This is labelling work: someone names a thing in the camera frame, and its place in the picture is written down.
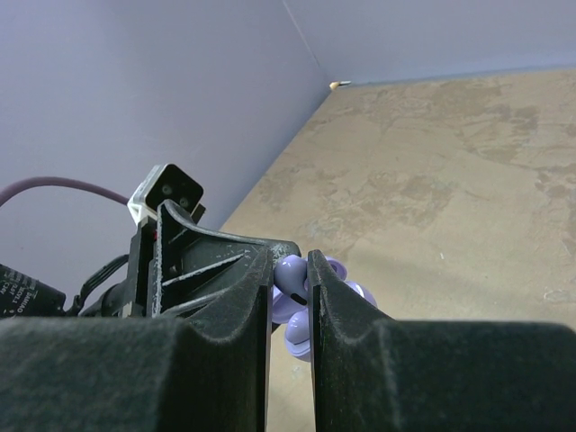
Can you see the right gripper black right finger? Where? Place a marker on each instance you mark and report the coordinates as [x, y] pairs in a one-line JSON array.
[[371, 372]]

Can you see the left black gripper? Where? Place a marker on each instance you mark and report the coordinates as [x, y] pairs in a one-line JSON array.
[[190, 262]]

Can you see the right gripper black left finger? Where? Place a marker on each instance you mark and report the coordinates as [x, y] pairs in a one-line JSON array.
[[205, 373]]

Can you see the purple earbud charging case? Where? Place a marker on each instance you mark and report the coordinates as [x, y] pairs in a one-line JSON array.
[[296, 319]]

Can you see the purple black wireless earbud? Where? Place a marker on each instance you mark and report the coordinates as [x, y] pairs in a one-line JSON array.
[[290, 275]]

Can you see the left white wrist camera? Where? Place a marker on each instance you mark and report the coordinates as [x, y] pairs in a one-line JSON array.
[[166, 182]]

